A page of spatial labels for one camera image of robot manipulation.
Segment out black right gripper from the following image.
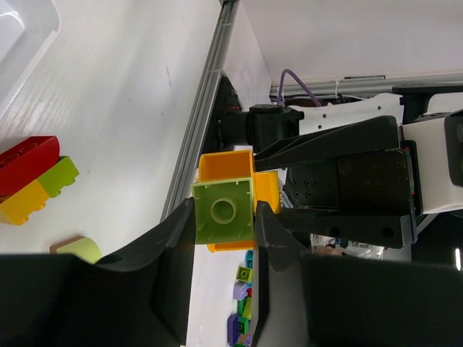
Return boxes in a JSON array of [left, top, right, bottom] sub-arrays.
[[255, 116, 422, 249]]

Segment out orange yellow lego piece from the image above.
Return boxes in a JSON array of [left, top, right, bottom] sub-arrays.
[[195, 150, 281, 253]]

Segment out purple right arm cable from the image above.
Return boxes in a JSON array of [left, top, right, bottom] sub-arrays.
[[276, 68, 323, 108]]

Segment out red yellow green lego stack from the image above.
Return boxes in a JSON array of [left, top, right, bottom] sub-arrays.
[[1, 136, 79, 226]]

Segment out white divided sorting tray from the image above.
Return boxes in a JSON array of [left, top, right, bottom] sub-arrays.
[[1, 1, 60, 114]]

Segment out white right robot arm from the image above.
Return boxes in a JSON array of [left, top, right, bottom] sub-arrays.
[[215, 85, 462, 249]]

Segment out pile of distant lego bricks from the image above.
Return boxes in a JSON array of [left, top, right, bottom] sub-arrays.
[[227, 250, 253, 346]]

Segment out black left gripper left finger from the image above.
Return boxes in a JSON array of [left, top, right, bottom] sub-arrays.
[[1, 198, 195, 346]]

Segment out light green square lego brick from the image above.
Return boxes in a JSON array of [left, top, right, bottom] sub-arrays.
[[191, 177, 254, 244]]

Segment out long light green lego brick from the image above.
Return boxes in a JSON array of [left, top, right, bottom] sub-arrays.
[[49, 235, 102, 264]]

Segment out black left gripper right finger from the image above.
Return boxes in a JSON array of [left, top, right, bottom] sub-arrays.
[[251, 202, 462, 346]]

